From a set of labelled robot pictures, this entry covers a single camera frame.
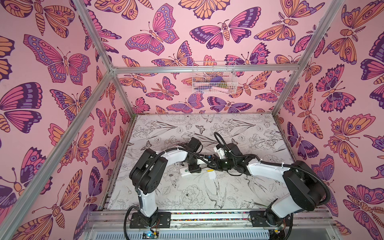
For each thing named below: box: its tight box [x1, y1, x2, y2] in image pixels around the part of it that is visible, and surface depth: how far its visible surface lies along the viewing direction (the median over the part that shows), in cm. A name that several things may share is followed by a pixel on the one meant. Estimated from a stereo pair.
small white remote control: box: [179, 166, 191, 177], surface depth 91 cm
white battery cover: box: [208, 171, 216, 180], surface depth 91 cm
